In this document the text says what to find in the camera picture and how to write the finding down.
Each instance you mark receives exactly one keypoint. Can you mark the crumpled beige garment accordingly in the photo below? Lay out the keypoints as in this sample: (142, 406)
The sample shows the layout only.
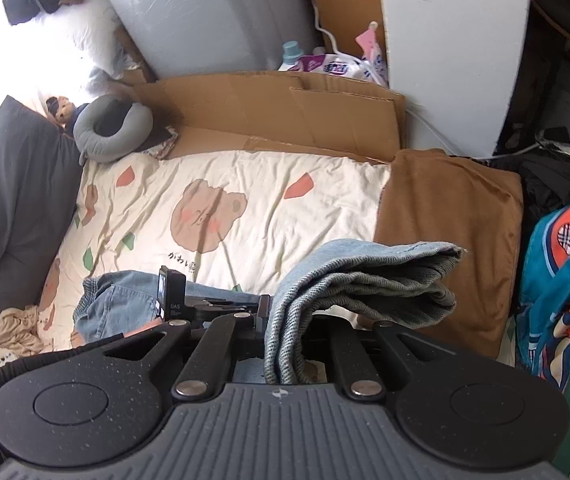
(15, 330)

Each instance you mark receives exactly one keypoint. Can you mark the pink paper tag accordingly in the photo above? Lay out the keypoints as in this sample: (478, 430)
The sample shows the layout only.
(367, 40)

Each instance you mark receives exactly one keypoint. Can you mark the white panel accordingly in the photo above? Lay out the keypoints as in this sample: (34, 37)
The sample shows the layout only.
(450, 45)

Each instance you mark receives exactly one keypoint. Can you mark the grey neck pillow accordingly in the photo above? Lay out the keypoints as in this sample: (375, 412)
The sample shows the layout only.
(90, 140)

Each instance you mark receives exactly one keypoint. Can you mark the dark grey duvet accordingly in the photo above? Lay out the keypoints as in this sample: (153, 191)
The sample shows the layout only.
(15, 200)

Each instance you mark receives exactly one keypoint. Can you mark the white pillow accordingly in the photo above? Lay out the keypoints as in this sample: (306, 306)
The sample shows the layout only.
(85, 40)

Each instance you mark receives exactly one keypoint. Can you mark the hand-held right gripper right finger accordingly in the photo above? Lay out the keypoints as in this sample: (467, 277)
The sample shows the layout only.
(349, 360)

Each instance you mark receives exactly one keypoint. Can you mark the cream bear print bed sheet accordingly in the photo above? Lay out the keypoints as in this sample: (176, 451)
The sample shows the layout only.
(265, 210)

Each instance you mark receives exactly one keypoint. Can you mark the purple white plastic bag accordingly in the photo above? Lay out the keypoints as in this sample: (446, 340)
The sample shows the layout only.
(335, 67)

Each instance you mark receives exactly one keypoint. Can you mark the colourful patterned cloth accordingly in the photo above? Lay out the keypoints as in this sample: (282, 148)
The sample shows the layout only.
(162, 149)

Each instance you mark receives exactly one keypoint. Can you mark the grey plastic wrapped mattress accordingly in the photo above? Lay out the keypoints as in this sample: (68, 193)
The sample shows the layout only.
(205, 15)

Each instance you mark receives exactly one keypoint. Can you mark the upright brown cardboard box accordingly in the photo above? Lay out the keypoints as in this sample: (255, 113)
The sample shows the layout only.
(345, 0)

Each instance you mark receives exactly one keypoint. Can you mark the small plush toy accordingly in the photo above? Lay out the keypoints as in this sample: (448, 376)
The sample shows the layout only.
(65, 110)

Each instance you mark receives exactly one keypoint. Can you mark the blue denim pants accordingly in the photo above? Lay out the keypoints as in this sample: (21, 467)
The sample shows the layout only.
(355, 275)

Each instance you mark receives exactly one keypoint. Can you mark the flattened brown cardboard sheet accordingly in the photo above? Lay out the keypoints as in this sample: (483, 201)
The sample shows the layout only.
(265, 110)

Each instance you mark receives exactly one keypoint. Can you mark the black flat item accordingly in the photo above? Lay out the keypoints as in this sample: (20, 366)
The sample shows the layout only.
(157, 136)

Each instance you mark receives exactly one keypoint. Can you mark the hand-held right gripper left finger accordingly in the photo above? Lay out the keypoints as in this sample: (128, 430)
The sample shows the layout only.
(263, 321)

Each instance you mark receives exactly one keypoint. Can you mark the teal cap bottle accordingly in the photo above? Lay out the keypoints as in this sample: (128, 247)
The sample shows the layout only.
(291, 55)

